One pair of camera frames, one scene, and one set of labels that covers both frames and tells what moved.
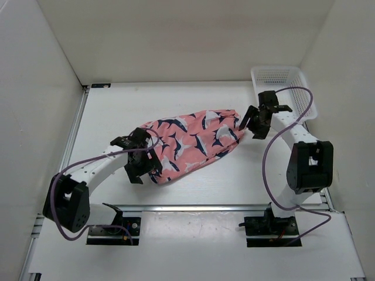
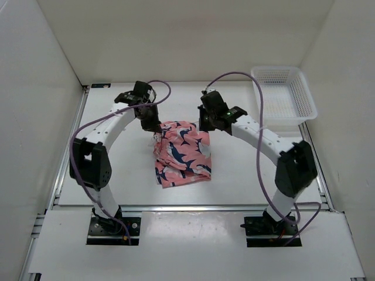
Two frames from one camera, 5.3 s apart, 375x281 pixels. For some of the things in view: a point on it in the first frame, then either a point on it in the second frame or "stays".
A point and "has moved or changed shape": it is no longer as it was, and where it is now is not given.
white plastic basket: [271, 78] stays
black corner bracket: [99, 85] stays
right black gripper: [259, 133] -> [202, 126]
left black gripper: [152, 164] -> [154, 125]
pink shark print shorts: [190, 140] has moved or changed shape
